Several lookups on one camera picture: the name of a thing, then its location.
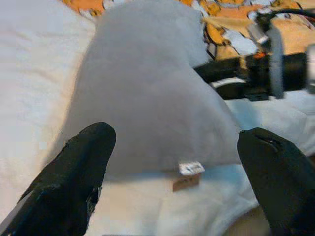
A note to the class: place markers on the white quilted mattress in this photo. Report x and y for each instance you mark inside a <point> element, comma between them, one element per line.
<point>32,73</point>

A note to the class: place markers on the light grey pillow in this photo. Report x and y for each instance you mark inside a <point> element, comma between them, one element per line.
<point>147,86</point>

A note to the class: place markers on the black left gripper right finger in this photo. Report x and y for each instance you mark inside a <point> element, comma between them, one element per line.
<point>283,186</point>

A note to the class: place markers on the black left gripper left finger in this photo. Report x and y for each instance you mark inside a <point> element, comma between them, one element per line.
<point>61,186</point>

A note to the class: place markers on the yellow cartoon egg blanket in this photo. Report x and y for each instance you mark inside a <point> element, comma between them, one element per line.
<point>295,37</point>

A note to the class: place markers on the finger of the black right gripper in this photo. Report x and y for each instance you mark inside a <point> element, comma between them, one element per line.
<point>221,72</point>
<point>233,91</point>

